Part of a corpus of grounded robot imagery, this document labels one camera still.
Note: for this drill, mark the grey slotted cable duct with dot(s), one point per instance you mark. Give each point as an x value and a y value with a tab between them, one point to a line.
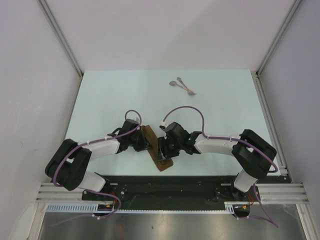
99	208

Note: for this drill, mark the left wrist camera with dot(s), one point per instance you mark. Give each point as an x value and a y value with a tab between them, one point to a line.
137	120

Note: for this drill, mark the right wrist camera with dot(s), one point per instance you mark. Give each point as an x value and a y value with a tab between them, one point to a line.
163	125

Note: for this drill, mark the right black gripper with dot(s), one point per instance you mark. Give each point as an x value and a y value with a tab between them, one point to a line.
162	144

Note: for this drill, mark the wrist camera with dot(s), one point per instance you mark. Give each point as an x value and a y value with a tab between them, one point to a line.
137	120
163	125

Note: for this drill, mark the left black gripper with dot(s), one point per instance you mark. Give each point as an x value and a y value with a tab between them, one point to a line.
142	145

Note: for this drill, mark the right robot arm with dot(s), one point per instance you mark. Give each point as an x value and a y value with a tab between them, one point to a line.
254	154

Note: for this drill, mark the brown cloth napkin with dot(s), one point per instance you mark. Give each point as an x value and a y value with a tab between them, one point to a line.
152	139

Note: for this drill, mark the spoon with pink handle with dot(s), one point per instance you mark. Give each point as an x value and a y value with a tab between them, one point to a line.
174	83

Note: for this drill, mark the silver metal fork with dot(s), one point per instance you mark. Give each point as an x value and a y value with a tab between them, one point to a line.
183	85

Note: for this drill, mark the aluminium frame post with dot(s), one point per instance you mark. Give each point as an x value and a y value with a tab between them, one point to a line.
52	21
279	35

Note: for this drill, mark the right aluminium frame post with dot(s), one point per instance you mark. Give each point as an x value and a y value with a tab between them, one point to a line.
279	35

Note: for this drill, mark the left aluminium frame post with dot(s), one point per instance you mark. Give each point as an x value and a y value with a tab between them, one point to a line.
52	21

